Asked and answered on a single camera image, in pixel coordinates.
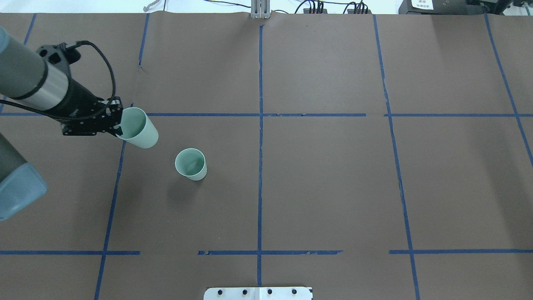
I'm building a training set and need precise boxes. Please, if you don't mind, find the green cup moved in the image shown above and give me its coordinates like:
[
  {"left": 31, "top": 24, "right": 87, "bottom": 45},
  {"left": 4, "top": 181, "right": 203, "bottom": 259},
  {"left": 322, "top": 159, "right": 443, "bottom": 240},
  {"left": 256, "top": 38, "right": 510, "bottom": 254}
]
[{"left": 116, "top": 107, "right": 159, "bottom": 149}]

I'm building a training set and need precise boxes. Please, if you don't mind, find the white pedestal column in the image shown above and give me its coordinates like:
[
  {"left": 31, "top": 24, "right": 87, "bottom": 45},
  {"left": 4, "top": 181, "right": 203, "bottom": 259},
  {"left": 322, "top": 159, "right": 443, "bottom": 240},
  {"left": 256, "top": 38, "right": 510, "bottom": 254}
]
[{"left": 203, "top": 286, "right": 314, "bottom": 300}]

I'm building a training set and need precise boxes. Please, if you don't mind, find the green cup on table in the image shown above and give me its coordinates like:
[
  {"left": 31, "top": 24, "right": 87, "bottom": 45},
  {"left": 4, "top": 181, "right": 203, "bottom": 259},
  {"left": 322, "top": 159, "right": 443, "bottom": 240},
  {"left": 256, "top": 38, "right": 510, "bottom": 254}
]
[{"left": 174, "top": 148, "right": 207, "bottom": 182}]

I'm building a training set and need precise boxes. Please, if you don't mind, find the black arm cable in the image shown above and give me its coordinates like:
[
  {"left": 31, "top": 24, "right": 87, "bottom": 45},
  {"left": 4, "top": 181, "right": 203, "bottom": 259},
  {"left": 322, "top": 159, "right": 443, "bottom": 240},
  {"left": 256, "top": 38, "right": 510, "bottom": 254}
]
[{"left": 0, "top": 40, "right": 117, "bottom": 122}]

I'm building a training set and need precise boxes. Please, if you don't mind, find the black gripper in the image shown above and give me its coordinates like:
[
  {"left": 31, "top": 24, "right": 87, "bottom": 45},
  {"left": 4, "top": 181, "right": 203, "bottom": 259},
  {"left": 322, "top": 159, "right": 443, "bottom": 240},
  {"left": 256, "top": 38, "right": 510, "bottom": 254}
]
[{"left": 50, "top": 79, "right": 123, "bottom": 137}]

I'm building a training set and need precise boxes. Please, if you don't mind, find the aluminium frame post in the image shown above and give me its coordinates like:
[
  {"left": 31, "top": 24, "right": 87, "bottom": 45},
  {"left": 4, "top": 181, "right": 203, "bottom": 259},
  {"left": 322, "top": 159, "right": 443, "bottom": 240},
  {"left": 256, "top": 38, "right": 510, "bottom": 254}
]
[{"left": 251, "top": 0, "right": 271, "bottom": 19}]

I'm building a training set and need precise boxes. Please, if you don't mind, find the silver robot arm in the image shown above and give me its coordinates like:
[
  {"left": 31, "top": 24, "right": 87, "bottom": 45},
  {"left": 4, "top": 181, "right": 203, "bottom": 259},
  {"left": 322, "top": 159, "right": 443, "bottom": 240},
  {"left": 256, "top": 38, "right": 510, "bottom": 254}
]
[{"left": 0, "top": 28, "right": 123, "bottom": 220}]

